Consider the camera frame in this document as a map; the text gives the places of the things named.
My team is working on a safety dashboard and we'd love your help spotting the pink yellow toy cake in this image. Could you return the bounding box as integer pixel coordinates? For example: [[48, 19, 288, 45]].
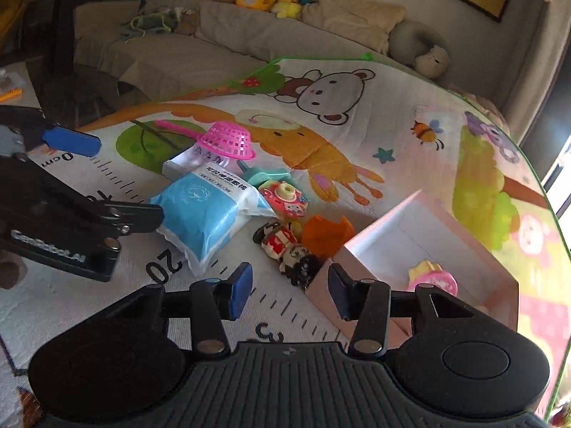
[[408, 260, 459, 297]]

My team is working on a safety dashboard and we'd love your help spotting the cartoon figure toy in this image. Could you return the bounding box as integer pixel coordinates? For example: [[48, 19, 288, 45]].
[[253, 221, 322, 290]]

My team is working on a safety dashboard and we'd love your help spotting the orange plastic toy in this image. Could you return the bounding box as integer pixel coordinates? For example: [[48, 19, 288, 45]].
[[301, 215, 355, 262]]

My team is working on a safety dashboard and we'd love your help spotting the blue tissue pack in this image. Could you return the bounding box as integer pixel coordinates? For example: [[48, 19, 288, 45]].
[[150, 163, 275, 277]]

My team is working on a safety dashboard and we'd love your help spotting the grey battery charger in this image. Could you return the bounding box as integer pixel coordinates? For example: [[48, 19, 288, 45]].
[[162, 143, 209, 182]]

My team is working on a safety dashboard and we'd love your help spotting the pink round toy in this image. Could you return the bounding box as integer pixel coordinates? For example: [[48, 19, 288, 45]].
[[258, 180, 309, 219]]

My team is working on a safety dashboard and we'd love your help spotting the teal plastic toy handle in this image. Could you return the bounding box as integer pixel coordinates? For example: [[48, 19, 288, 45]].
[[237, 160, 293, 188]]

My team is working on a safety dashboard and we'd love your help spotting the pink plastic strainer scoop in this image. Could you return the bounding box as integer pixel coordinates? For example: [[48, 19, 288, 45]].
[[155, 120, 256, 161]]

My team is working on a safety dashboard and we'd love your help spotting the pink cardboard box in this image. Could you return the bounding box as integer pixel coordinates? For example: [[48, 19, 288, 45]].
[[306, 191, 519, 337]]

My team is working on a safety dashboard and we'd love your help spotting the grey sofa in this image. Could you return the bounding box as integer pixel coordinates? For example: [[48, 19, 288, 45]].
[[74, 0, 369, 109]]

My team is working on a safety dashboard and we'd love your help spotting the green knitted cloth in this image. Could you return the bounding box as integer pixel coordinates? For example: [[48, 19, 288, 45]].
[[121, 7, 199, 42]]

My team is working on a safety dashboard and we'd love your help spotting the colourful cartoon play mat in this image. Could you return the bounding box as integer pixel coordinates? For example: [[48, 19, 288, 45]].
[[1, 59, 570, 427]]

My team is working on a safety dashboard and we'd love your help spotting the grey bear neck pillow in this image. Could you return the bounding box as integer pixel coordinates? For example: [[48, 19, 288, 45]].
[[388, 19, 451, 79]]

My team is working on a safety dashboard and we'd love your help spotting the small yellow plush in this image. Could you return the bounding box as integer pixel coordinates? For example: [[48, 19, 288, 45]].
[[271, 0, 302, 19]]

